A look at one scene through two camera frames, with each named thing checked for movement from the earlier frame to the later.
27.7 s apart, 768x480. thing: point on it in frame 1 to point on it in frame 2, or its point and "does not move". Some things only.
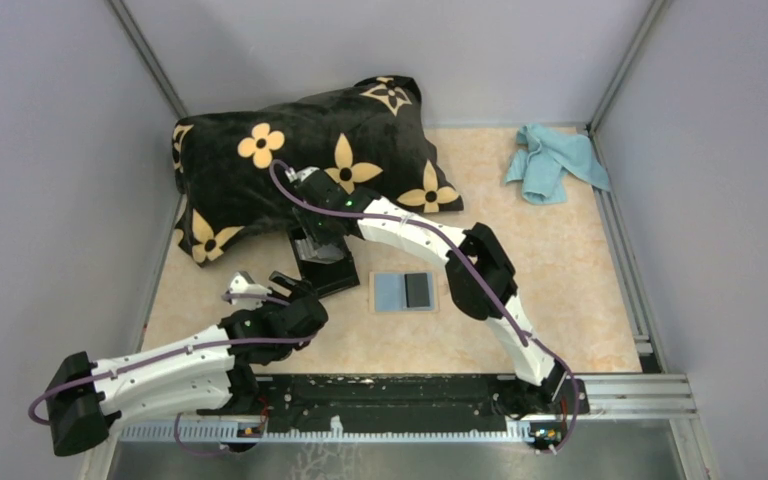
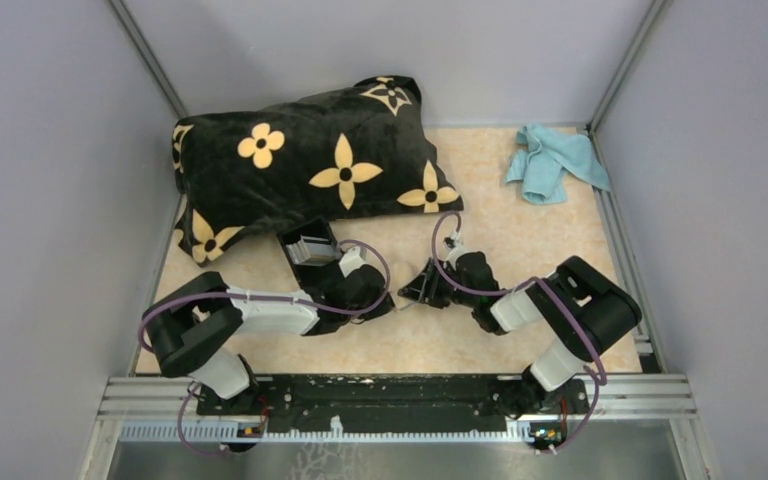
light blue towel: [544, 160] does not move
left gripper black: [299, 288] to [380, 310]
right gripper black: [304, 217] to [425, 288]
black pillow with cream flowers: [235, 168] does not move
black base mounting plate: [403, 403] does not move
